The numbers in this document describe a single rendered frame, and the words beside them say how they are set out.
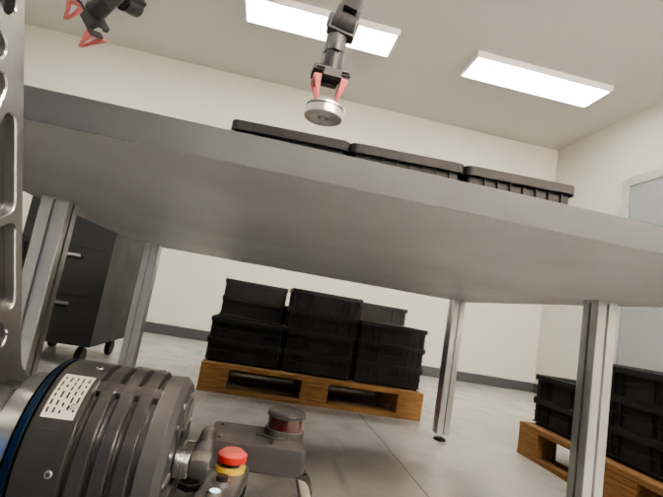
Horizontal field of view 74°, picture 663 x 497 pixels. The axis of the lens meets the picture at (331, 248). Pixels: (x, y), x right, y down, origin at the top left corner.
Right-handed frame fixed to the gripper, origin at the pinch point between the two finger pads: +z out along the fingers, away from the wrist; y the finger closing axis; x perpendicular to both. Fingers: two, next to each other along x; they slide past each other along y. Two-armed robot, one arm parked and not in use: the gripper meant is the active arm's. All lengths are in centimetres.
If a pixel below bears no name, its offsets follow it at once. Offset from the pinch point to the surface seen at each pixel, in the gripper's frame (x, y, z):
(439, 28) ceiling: -182, -100, -173
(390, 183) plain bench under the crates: 61, -2, 38
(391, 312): -166, -87, 48
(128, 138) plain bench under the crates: 59, 29, 39
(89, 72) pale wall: -349, 197, -142
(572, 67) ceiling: -180, -217, -172
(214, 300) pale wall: -342, 34, 61
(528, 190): 14, -54, 16
